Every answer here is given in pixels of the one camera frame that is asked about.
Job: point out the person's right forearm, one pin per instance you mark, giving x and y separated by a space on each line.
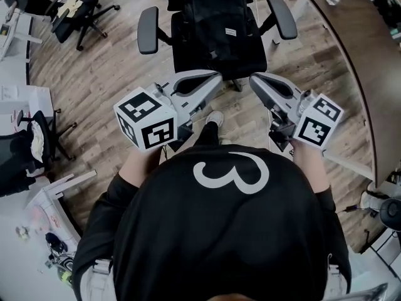
310 168

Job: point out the person's left forearm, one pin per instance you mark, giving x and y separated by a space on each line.
138 168

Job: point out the person's black shirt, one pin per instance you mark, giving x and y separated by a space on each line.
203 237

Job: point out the pale yellow cloth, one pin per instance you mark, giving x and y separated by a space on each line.
70 6

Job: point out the black backpack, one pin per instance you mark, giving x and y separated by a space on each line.
219 17

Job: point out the white box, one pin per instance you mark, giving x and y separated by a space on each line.
40 102

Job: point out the white crumpled cloth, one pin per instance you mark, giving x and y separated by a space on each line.
37 140

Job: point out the dark brown curved table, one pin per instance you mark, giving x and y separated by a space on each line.
369 58

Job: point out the black office chair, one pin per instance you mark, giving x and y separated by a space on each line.
72 27
15 155

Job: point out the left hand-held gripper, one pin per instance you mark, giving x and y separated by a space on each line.
150 118

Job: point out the person's leg black trousers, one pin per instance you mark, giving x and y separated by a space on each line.
208 136

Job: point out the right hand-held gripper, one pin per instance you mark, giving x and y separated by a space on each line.
313 130

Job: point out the black chair with padded armrests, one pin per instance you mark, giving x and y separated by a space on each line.
282 17

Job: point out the person's white shoe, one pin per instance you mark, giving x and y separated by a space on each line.
215 118

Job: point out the white desk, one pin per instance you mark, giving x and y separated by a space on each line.
25 262
15 36

